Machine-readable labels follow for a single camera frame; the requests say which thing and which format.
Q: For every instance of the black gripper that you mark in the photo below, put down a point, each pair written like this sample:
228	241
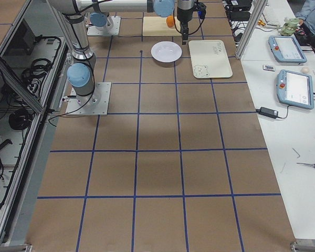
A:
184	16

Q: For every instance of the orange fruit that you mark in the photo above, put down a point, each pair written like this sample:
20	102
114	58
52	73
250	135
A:
170	21

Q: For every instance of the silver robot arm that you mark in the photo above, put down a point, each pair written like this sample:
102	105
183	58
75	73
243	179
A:
100	19
73	14

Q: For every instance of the cream rectangular tray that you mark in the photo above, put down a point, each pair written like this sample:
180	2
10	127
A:
209	59

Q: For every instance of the white round plate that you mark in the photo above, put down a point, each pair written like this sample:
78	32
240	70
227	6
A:
166	51

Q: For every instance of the wooden cutting board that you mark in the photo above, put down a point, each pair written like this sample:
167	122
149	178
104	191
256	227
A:
154	26

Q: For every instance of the gold metal cylinder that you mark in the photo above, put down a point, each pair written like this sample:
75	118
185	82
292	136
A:
261	23

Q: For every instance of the small white label box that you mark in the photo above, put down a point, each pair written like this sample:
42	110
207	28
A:
268	68

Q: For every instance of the far blue teach pendant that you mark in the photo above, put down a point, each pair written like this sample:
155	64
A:
286	49

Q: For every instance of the blue teach pendant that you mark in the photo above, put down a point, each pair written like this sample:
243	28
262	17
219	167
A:
286	49
295	89

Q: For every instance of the black power adapter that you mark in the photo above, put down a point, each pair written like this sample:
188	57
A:
267	112

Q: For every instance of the near blue teach pendant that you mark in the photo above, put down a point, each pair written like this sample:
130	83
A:
295	89

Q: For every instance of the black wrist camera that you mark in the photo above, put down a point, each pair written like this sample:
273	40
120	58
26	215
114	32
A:
200	8

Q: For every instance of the aluminium frame post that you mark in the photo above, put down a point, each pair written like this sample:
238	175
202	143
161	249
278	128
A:
252	23

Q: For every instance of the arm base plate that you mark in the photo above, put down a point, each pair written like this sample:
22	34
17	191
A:
96	104
93	31

